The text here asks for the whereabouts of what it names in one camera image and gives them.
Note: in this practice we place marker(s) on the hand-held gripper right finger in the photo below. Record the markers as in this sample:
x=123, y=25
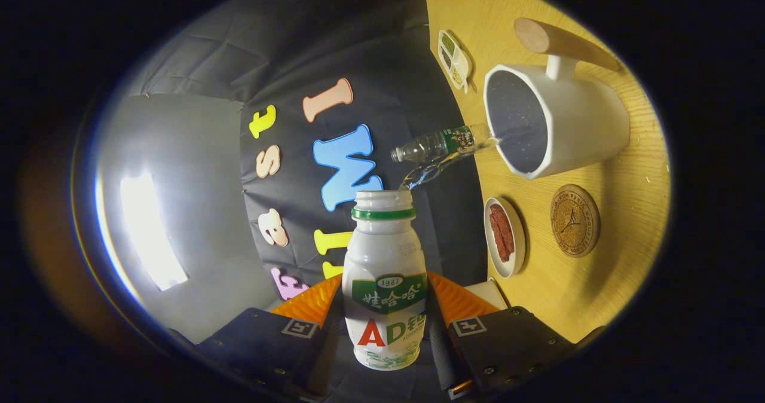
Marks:
x=508, y=343

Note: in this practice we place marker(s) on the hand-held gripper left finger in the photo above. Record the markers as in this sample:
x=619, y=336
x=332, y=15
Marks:
x=269, y=343

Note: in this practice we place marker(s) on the round cork coaster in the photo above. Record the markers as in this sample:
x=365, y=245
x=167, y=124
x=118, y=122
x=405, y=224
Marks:
x=575, y=220

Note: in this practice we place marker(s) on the white juice bottle green label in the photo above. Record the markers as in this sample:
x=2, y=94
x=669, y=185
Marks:
x=382, y=253

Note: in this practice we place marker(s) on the clear plastic water bottle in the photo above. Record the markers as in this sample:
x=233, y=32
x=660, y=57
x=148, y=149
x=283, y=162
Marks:
x=442, y=143

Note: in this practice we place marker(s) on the cream toaster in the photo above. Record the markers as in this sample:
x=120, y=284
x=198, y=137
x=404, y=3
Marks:
x=487, y=292

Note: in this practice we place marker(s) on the white round plate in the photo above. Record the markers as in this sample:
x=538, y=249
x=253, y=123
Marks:
x=508, y=268

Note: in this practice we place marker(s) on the wooden table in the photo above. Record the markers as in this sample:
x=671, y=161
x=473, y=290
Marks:
x=597, y=295

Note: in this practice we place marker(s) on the red sausage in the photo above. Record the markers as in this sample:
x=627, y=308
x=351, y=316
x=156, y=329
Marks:
x=497, y=238
x=507, y=226

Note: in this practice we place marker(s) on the pile of yellow beans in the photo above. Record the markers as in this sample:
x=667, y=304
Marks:
x=457, y=76

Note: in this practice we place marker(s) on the white divided dish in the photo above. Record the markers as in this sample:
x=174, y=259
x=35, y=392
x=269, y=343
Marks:
x=462, y=62

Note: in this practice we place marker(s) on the pile of dark beans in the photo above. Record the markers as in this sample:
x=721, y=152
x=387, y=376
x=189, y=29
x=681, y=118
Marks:
x=446, y=58

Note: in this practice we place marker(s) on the pile of green beans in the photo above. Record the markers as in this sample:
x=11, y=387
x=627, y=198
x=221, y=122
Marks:
x=447, y=43

